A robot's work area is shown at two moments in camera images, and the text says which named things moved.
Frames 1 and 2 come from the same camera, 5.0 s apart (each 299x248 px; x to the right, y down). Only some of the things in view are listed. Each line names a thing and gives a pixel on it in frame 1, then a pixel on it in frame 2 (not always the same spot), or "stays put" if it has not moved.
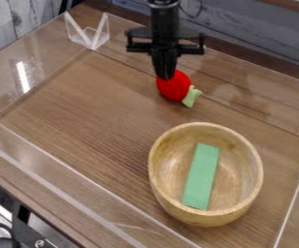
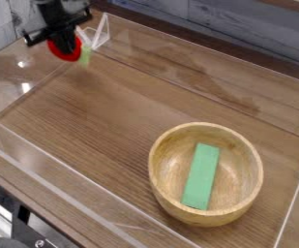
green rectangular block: [199, 180] stays put
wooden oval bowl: [204, 170] stays put
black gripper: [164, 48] to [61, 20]
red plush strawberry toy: [173, 87] to [72, 56]
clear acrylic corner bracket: [87, 37] stays put
